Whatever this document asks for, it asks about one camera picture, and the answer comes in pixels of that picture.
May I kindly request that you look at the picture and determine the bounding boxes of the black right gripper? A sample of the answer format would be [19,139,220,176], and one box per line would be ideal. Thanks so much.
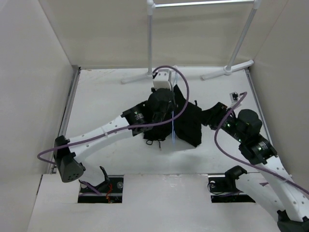
[192,101,246,143]

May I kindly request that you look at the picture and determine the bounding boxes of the light blue wire hanger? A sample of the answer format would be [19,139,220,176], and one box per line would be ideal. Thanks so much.
[169,67,179,143]

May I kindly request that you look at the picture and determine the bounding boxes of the black trousers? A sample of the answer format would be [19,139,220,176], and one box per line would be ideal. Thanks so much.
[143,86,202,147]

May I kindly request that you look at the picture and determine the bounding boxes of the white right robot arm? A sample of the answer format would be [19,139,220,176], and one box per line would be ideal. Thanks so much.
[200,102,309,232]

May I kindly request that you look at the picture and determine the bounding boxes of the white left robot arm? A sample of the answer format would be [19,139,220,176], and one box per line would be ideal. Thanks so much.
[53,88,175,183]

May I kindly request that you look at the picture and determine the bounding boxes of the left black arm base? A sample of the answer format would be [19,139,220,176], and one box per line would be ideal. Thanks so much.
[78,166,124,203]

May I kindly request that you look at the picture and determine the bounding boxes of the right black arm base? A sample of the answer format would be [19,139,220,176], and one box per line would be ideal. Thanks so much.
[207,166,255,203]

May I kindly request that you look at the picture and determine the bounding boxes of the white garment rack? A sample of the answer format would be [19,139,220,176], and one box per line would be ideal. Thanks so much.
[121,0,261,84]

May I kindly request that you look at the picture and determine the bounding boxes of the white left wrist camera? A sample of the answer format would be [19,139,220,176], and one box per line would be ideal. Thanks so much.
[153,69,172,90]

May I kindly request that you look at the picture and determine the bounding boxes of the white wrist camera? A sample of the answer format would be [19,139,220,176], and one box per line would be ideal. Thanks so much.
[153,69,172,90]
[228,92,242,109]

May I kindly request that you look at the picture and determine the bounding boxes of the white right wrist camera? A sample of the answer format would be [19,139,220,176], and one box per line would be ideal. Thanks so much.
[228,92,242,109]

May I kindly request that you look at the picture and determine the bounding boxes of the left aluminium table rail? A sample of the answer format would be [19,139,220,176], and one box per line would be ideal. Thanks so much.
[47,65,82,174]

